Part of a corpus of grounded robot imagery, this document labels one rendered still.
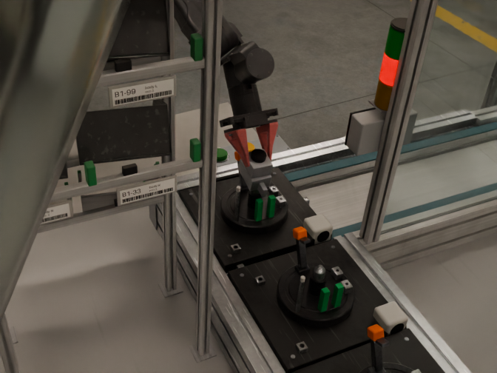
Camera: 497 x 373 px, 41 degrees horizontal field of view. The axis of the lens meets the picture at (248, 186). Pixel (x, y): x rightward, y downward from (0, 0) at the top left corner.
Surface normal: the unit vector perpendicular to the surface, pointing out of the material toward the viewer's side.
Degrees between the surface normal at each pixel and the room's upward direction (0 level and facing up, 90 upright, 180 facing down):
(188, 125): 0
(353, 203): 0
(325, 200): 0
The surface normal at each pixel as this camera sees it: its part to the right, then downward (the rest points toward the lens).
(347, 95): 0.06, -0.78
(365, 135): 0.43, 0.59
